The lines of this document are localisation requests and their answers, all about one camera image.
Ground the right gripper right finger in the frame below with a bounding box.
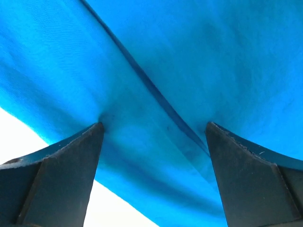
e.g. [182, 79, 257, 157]
[205, 122, 303, 227]

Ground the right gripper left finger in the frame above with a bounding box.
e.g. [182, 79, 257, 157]
[0, 122, 104, 227]

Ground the blue t shirt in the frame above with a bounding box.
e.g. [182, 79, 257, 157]
[0, 0, 303, 227]

